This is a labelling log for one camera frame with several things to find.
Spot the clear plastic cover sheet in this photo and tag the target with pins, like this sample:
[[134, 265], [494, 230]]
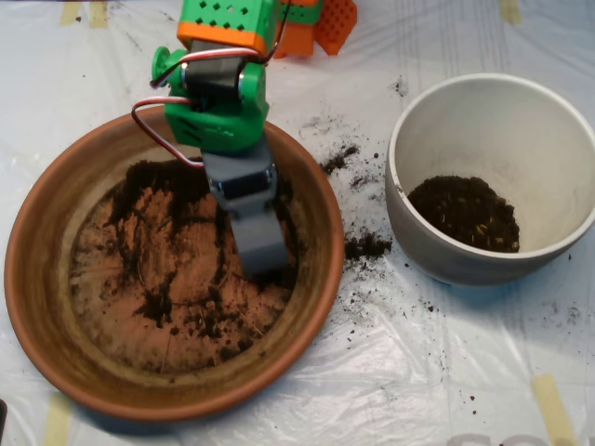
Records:
[[418, 362]]

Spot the dark soil pile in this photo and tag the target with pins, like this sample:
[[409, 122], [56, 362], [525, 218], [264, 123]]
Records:
[[158, 176]]

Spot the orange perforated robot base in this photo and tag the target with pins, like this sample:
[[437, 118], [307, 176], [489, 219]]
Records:
[[337, 28]]

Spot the white ceramic pot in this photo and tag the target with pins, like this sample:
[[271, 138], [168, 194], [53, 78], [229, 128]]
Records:
[[488, 130]]

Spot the small spilled soil clump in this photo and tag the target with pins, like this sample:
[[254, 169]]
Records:
[[337, 160]]

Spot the large spilled soil clump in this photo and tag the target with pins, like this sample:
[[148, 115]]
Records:
[[365, 246]]

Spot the grey gripper black servo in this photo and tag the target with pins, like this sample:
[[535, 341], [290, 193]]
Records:
[[243, 186]]

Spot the terracotta saucer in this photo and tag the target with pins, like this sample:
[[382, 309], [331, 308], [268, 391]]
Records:
[[46, 279]]

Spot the beige masking tape strip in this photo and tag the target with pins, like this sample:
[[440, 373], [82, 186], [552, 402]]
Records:
[[510, 11], [58, 423], [553, 409], [70, 13], [98, 15]]

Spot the dark soil in pot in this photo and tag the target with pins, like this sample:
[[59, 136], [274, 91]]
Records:
[[465, 213]]

